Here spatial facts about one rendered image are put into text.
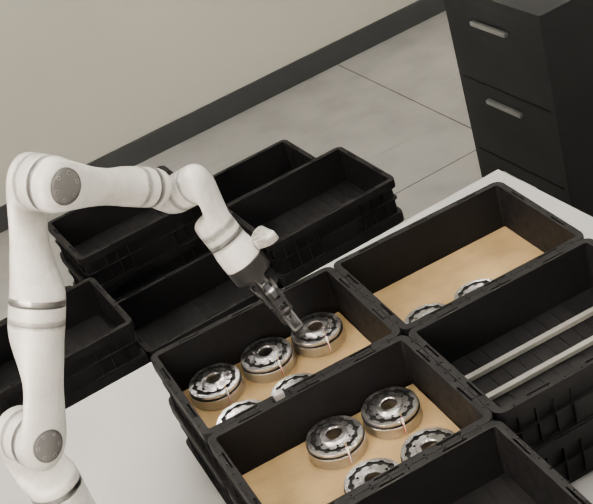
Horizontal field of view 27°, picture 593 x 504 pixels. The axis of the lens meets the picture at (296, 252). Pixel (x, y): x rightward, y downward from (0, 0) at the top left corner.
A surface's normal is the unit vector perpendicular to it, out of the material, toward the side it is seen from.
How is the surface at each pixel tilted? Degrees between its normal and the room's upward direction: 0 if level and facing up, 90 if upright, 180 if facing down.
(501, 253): 0
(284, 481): 0
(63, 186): 89
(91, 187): 93
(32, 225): 73
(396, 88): 0
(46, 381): 81
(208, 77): 90
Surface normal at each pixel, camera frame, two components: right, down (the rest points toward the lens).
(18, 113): 0.48, 0.36
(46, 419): 0.66, 0.10
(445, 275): -0.26, -0.81
